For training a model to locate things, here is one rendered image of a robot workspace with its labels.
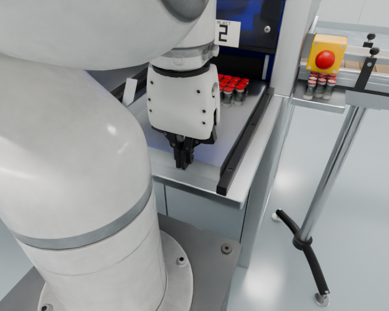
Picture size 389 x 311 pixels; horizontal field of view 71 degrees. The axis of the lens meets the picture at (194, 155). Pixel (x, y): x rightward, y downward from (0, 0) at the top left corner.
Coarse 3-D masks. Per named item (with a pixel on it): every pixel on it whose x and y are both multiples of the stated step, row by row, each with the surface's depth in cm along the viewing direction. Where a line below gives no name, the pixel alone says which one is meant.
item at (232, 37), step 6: (216, 24) 69; (222, 24) 68; (228, 24) 67; (234, 24) 67; (240, 24) 66; (216, 30) 69; (222, 30) 69; (228, 30) 68; (234, 30) 68; (216, 36) 70; (222, 36) 70; (228, 36) 69; (234, 36) 69; (216, 42) 71; (222, 42) 71; (228, 42) 70; (234, 42) 69
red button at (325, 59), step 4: (320, 52) 61; (324, 52) 60; (328, 52) 60; (332, 52) 60; (316, 56) 62; (320, 56) 60; (324, 56) 60; (328, 56) 60; (332, 56) 60; (316, 60) 61; (320, 60) 61; (324, 60) 60; (328, 60) 60; (332, 60) 60; (316, 64) 62; (320, 64) 61; (324, 64) 61; (328, 64) 61; (332, 64) 61; (320, 68) 62; (324, 68) 62
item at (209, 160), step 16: (144, 96) 66; (256, 96) 72; (144, 112) 66; (224, 112) 66; (240, 112) 66; (144, 128) 60; (224, 128) 60; (240, 128) 54; (160, 144) 56; (208, 144) 56; (224, 144) 56; (160, 160) 51; (208, 160) 52; (224, 160) 47; (208, 176) 48
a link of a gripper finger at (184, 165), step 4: (196, 140) 41; (200, 140) 41; (192, 144) 42; (196, 144) 42; (192, 148) 42; (180, 152) 43; (184, 152) 43; (188, 152) 43; (192, 152) 44; (180, 156) 44; (184, 156) 43; (188, 156) 44; (192, 156) 45; (184, 160) 44; (188, 160) 44; (192, 160) 45; (184, 164) 44; (188, 164) 46; (184, 168) 45
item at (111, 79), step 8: (144, 64) 90; (88, 72) 85; (96, 72) 85; (104, 72) 85; (112, 72) 85; (120, 72) 85; (128, 72) 85; (136, 72) 85; (144, 72) 79; (96, 80) 80; (104, 80) 80; (112, 80) 80; (120, 80) 80; (112, 88) 76; (120, 88) 70
